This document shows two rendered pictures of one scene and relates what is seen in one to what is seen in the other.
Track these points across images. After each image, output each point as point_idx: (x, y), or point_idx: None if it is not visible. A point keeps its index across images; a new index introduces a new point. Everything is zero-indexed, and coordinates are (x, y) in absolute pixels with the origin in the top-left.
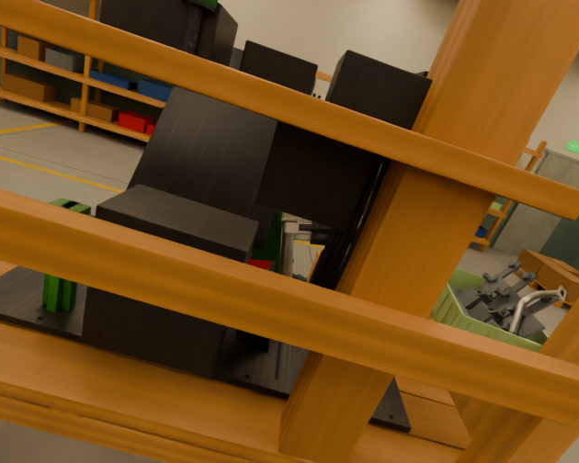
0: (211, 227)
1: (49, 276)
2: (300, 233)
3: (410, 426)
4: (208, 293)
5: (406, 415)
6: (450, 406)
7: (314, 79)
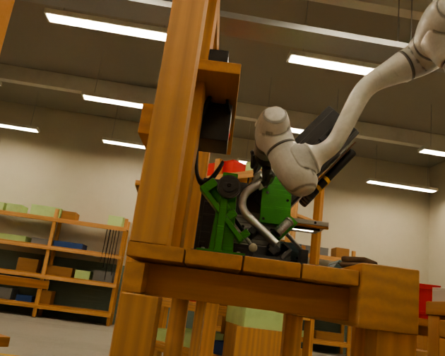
0: None
1: None
2: (253, 177)
3: (191, 248)
4: None
5: (203, 250)
6: (244, 258)
7: (327, 107)
